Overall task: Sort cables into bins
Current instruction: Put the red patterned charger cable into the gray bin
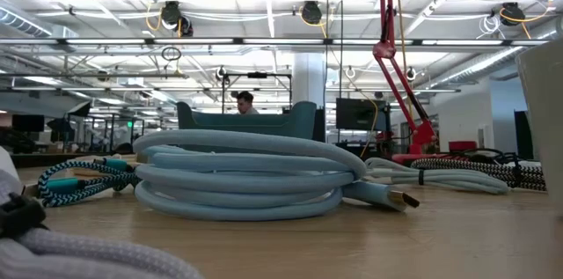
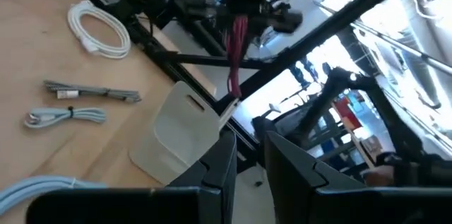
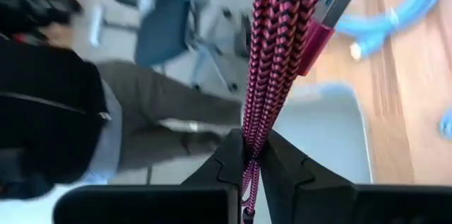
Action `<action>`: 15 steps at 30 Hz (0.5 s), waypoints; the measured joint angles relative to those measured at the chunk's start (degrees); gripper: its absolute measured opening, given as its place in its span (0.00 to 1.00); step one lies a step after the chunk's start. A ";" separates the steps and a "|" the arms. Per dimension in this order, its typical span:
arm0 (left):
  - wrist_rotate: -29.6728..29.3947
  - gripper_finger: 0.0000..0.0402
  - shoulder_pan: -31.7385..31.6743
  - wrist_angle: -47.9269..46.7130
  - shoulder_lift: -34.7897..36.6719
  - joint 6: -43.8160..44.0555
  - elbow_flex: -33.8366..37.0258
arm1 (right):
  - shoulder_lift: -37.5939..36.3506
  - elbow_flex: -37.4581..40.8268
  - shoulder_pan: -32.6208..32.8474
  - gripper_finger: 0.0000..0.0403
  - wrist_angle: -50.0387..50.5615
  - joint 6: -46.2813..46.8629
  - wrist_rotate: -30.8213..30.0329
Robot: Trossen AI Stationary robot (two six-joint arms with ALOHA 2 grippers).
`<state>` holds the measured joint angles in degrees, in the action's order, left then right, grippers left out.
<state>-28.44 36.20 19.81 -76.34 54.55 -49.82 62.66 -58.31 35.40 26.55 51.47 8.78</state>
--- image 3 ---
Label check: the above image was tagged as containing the light blue cable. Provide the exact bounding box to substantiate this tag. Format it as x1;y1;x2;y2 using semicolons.
330;0;446;59

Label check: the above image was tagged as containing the blue office chair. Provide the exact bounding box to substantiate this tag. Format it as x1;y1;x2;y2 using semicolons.
88;0;255;94

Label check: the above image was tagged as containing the maroon braided cable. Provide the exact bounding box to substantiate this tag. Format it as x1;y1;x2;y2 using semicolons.
240;0;360;224

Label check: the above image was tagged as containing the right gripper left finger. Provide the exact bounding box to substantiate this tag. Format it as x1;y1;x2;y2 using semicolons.
52;128;245;224

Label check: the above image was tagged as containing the person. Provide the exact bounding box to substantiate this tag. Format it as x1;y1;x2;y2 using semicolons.
0;0;244;200

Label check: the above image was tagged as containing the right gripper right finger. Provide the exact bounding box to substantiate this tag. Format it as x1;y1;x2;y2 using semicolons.
260;130;452;224

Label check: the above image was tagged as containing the grey plastic tray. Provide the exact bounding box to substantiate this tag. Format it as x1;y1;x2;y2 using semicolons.
273;81;374;186

